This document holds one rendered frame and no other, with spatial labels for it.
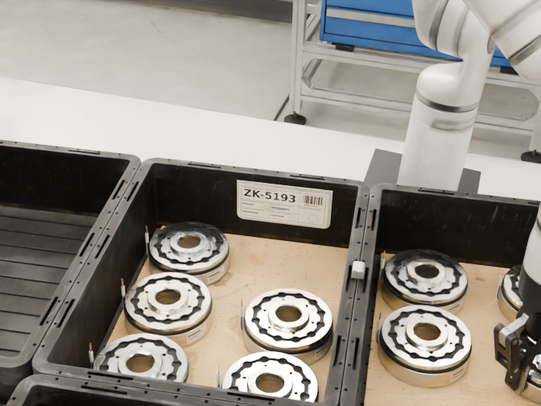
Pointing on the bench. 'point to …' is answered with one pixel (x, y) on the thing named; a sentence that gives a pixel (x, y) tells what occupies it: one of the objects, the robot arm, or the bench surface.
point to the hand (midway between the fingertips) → (534, 369)
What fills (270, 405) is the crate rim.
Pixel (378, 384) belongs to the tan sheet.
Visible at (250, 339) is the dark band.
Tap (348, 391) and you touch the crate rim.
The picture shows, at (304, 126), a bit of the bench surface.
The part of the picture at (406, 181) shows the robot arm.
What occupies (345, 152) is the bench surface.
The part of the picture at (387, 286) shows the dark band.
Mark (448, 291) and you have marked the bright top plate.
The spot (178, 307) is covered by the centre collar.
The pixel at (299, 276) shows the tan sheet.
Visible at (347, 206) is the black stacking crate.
